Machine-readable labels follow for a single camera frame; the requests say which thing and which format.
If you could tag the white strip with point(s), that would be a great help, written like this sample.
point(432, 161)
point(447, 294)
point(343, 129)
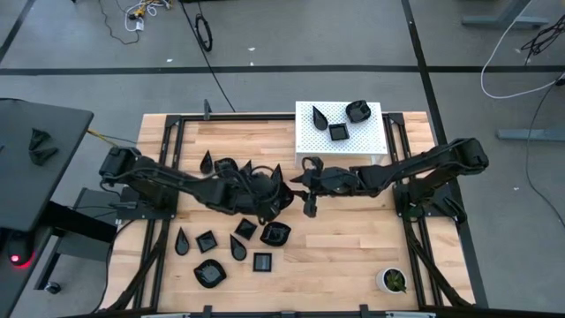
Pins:
point(165, 315)
point(410, 315)

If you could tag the small plant in white pot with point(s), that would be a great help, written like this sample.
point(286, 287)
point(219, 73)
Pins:
point(393, 281)

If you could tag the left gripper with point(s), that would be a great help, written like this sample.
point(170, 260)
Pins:
point(260, 194)

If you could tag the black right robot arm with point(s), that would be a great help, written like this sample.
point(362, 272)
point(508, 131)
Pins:
point(419, 163)

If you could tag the black triangular object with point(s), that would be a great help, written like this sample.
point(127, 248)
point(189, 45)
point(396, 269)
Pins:
point(37, 138)

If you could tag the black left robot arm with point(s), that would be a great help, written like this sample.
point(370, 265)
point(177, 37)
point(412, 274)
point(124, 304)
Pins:
point(176, 181)

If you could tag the black caster wheel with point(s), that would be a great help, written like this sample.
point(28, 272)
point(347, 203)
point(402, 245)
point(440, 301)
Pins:
point(53, 288)

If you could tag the black round device with light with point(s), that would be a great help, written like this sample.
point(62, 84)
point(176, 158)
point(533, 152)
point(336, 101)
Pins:
point(20, 249)

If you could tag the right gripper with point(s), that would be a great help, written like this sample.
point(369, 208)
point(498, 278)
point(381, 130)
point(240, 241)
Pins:
point(333, 181)

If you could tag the black desk leg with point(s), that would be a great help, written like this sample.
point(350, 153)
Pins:
point(79, 221)

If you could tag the grey desk foot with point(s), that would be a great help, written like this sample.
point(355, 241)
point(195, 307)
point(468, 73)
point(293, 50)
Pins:
point(529, 134)
point(485, 20)

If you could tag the black side desk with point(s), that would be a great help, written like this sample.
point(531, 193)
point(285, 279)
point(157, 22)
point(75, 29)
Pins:
point(26, 194)

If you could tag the dark grey floor box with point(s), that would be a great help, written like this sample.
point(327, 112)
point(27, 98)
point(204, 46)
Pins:
point(95, 199)

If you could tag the white perforated riser shelf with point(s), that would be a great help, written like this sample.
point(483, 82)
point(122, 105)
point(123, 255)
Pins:
point(366, 137)

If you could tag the grey desk base panel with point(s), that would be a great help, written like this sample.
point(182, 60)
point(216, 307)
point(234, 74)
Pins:
point(84, 249)

